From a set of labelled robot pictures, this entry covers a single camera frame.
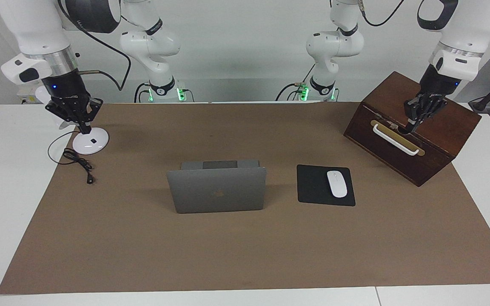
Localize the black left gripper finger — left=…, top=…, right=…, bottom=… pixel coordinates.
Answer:
left=414, top=98, right=448, bottom=133
left=404, top=95, right=424, bottom=133

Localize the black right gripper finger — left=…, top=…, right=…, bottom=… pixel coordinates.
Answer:
left=45, top=101, right=86, bottom=134
left=84, top=98, right=104, bottom=135

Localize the grey laptop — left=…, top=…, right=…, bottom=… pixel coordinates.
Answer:
left=166, top=159, right=268, bottom=214

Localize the dark brown wooden box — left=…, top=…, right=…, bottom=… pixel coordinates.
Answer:
left=343, top=71, right=482, bottom=187

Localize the white desk lamp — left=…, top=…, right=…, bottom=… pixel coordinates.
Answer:
left=35, top=85, right=110, bottom=155

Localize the white power strip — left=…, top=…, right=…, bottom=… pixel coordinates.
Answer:
left=17, top=84, right=37, bottom=105

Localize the white computer mouse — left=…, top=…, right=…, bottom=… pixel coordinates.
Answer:
left=327, top=170, right=348, bottom=198

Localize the black mouse pad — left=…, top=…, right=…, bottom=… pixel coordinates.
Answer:
left=296, top=164, right=356, bottom=207

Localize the brown table mat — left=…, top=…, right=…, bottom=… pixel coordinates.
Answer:
left=0, top=101, right=490, bottom=295

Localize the white box handle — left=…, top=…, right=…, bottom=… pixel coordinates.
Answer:
left=373, top=124, right=421, bottom=156

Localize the brass handle plate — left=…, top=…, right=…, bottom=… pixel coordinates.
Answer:
left=370, top=120, right=425, bottom=157

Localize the black right arm base cable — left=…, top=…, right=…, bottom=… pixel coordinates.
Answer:
left=134, top=82, right=150, bottom=103

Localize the black arm base cable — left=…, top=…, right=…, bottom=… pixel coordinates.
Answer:
left=276, top=64, right=316, bottom=102
left=134, top=82, right=150, bottom=103

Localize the black lamp power cable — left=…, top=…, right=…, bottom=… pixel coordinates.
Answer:
left=48, top=130, right=96, bottom=185

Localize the black left arm base cable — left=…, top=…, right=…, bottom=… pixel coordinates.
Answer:
left=276, top=64, right=316, bottom=102

